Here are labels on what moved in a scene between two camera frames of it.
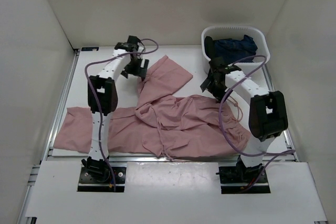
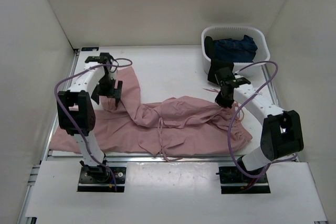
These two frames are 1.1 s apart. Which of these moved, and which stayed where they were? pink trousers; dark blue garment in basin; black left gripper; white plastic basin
Moved: pink trousers; black left gripper
Stayed: dark blue garment in basin; white plastic basin
